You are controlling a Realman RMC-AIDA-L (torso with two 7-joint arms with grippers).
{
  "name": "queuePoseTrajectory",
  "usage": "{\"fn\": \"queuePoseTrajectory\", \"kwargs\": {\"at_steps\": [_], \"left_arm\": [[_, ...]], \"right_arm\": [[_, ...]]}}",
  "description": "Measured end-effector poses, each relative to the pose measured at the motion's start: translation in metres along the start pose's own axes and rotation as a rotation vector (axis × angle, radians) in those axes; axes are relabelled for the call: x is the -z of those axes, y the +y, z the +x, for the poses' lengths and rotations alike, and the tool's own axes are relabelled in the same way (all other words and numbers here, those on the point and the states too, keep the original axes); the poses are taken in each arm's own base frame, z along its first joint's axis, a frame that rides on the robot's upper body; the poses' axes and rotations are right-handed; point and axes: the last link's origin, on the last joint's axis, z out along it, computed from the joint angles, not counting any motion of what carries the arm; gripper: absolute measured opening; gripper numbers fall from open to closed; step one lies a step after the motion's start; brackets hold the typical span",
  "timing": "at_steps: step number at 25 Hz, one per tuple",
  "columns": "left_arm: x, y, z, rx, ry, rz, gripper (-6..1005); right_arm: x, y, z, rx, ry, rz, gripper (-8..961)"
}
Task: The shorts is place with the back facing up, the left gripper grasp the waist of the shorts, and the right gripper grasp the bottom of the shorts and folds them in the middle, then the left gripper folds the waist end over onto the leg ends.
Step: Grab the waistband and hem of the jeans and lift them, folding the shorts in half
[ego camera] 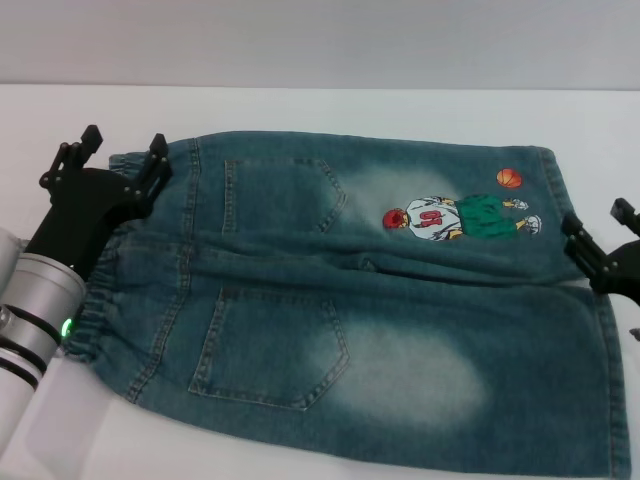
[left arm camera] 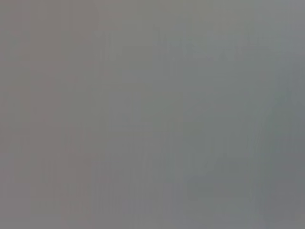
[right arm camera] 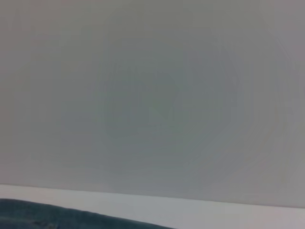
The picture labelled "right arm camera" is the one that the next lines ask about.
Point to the blue denim shorts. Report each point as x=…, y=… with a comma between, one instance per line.
x=47, y=217

